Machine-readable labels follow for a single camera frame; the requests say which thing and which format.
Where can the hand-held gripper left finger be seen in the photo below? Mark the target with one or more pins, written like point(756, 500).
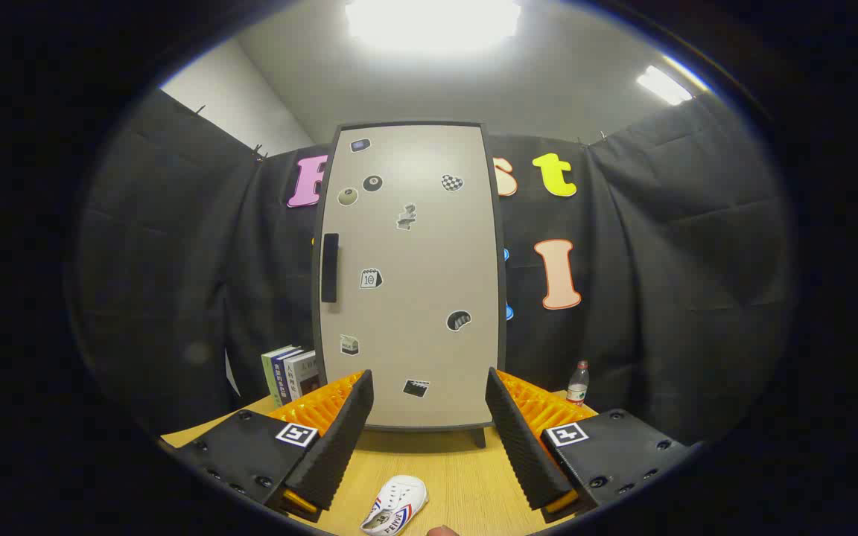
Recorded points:
point(339, 439)

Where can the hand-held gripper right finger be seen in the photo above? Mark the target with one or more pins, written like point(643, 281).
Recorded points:
point(522, 447)

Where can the white striped canvas shoe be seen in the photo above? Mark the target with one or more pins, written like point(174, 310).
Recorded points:
point(393, 506)

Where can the white book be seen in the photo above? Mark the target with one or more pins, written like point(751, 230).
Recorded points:
point(301, 372)

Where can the clear plastic water bottle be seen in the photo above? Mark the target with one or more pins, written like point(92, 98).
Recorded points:
point(578, 385)

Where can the green book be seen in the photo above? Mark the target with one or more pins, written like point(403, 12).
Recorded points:
point(269, 372)

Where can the black backdrop cloth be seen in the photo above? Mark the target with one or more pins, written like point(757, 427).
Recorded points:
point(176, 260)

